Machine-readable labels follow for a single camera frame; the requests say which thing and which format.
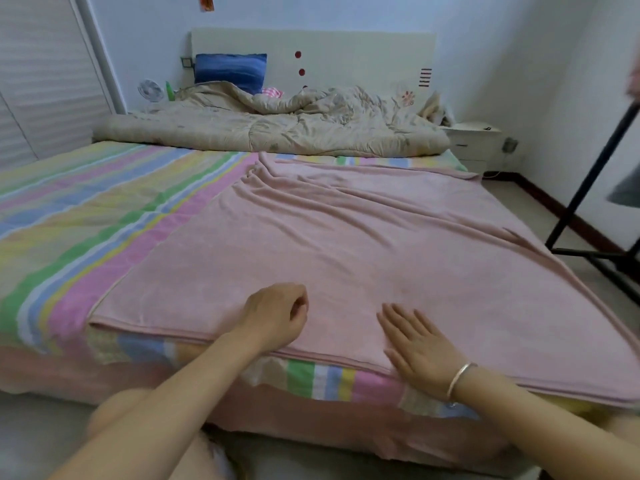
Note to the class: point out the person's right hand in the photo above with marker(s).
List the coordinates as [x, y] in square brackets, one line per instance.
[425, 350]

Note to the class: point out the person's left hand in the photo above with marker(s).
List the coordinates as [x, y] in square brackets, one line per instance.
[272, 317]

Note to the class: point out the pink fleece blanket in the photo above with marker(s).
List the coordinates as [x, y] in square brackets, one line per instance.
[380, 255]

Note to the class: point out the person's left forearm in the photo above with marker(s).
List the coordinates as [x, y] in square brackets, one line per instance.
[150, 425]

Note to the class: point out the person's right forearm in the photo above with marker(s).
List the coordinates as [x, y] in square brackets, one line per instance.
[550, 435]

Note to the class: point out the person's bare leg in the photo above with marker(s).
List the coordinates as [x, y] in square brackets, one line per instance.
[140, 425]

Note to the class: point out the beige quilt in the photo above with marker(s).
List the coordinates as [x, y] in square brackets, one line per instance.
[290, 125]

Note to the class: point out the dark brown baseboard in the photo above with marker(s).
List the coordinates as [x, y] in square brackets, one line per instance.
[560, 210]

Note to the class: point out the white nightstand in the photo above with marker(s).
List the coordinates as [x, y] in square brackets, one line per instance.
[478, 145]

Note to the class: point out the striped pastel bed sheet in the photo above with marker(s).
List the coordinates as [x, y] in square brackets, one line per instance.
[80, 225]

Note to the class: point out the pink patterned pillow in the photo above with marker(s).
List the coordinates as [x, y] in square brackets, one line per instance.
[272, 92]

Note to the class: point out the black clothes rack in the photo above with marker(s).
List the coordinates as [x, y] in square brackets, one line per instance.
[590, 185]

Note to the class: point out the cream plush toy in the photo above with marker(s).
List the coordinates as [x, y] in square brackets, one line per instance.
[435, 108]

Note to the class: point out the green bottle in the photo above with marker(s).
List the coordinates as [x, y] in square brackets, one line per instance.
[171, 92]

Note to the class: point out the blue pillow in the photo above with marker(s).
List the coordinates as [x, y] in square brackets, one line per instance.
[230, 72]

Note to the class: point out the small white desk fan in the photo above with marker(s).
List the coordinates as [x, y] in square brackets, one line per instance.
[150, 90]

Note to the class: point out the grey hanging garment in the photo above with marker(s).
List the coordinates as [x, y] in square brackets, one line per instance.
[625, 187]

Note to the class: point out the white headboard with red dots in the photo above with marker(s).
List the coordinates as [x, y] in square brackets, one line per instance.
[340, 60]

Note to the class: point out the pink hanging garment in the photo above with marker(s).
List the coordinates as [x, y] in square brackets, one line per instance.
[634, 80]

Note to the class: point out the black wall plug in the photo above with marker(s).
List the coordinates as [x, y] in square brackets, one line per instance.
[510, 145]

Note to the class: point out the wall switch plate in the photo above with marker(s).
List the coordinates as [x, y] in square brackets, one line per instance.
[186, 63]

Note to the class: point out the red wall hanging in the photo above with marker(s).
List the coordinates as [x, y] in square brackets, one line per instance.
[206, 2]

